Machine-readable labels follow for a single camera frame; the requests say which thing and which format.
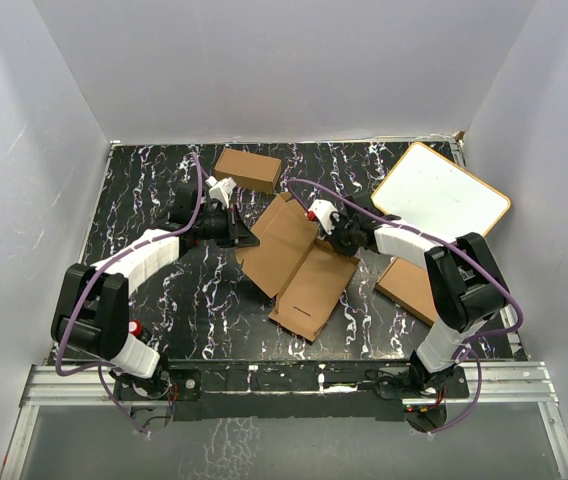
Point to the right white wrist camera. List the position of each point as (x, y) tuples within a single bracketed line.
[(322, 211)]

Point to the flat cardboard stack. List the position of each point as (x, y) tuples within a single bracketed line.
[(408, 286)]

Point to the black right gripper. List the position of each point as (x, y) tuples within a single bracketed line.
[(333, 238)]

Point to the red emergency stop button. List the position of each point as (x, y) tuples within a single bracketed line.
[(135, 328)]

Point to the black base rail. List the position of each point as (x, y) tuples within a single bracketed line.
[(302, 389)]

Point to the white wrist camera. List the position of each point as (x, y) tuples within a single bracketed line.
[(322, 211), (221, 190)]

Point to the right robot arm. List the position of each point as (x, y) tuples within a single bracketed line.
[(465, 282)]

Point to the yellow-framed whiteboard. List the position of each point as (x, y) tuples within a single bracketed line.
[(437, 196)]

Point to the folded brown cardboard box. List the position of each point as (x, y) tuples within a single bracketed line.
[(250, 171)]

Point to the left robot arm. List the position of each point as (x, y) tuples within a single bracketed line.
[(92, 312)]

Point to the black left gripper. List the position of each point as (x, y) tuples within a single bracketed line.
[(237, 234)]

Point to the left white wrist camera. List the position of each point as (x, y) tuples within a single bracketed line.
[(221, 190)]

